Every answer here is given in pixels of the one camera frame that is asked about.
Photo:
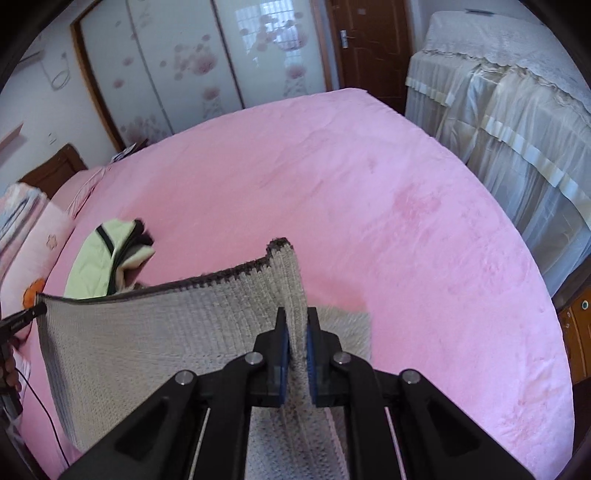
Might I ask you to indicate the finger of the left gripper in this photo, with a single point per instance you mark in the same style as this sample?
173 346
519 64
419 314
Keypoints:
19 320

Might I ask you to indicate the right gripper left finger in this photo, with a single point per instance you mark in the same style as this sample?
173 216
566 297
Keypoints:
195 426

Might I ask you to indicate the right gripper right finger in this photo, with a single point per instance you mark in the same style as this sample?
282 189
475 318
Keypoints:
400 426

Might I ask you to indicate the grey knit cardigan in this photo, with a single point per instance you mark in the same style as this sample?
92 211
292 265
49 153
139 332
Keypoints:
105 356

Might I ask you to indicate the person left hand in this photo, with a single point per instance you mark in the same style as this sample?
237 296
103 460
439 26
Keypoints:
8 366

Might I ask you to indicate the pink cartoon pillow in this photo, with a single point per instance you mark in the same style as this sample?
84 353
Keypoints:
35 259

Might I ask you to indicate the green black folded garment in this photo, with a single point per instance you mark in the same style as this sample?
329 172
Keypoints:
111 249

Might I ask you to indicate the folded floral quilt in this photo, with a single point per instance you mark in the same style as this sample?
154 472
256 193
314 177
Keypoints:
21 207

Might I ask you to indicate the brown wooden headboard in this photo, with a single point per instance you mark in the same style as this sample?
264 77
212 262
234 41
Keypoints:
50 176

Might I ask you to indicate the brown wooden drawer cabinet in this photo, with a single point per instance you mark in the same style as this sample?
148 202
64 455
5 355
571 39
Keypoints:
575 323

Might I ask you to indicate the pink bed sheet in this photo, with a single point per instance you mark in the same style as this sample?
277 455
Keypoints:
383 219

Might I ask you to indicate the floral glass sliding wardrobe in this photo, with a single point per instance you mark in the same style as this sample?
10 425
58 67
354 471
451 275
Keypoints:
157 68

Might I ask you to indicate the white lace covered furniture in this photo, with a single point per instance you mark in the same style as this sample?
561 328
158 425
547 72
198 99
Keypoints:
506 98

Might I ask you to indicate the brown wooden door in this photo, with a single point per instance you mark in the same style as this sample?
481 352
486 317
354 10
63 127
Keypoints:
373 47

